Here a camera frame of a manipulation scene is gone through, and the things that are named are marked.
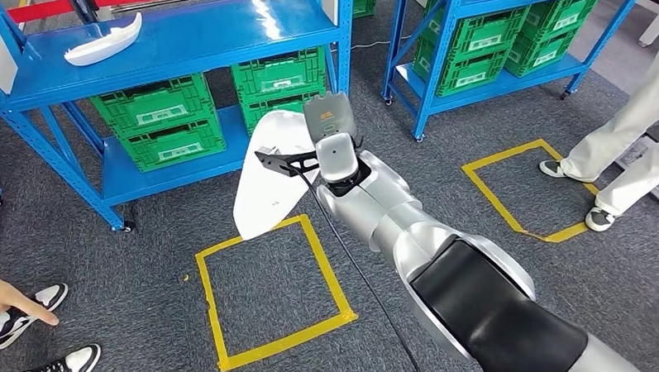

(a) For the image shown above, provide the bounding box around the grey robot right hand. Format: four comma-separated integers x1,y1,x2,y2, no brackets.
302,90,361,144

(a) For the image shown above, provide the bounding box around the white plastic shell part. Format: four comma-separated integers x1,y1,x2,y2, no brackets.
231,108,323,245
63,9,144,69

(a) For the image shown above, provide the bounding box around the person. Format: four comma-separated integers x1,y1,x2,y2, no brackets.
537,14,659,236
0,280,105,372

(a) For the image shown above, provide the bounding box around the yellow floor tape square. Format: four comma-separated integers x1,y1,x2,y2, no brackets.
458,136,604,246
190,209,362,372

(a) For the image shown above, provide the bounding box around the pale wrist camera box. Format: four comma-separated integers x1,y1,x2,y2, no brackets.
314,131,361,185

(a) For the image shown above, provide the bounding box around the black camera bracket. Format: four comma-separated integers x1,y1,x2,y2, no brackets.
253,146,321,179

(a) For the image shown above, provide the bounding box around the thin floor cable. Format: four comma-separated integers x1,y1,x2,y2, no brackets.
347,33,418,55

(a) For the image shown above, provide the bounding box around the black cable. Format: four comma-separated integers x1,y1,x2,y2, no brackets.
282,164,439,372

